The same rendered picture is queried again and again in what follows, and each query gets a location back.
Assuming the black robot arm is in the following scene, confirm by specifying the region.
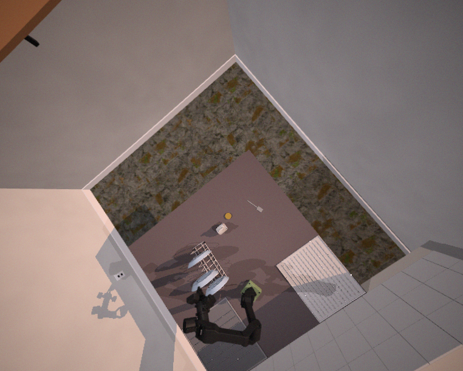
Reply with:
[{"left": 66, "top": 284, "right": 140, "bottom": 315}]
[{"left": 183, "top": 287, "right": 261, "bottom": 347}]

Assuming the white tiled splashback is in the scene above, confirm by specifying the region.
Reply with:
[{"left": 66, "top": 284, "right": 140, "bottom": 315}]
[{"left": 250, "top": 247, "right": 463, "bottom": 371}]

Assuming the grey mug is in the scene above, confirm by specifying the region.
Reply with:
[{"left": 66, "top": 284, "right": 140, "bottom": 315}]
[{"left": 216, "top": 223, "right": 227, "bottom": 235}]

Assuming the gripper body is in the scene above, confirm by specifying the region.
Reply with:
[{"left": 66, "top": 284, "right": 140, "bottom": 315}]
[{"left": 187, "top": 293, "right": 209, "bottom": 317}]

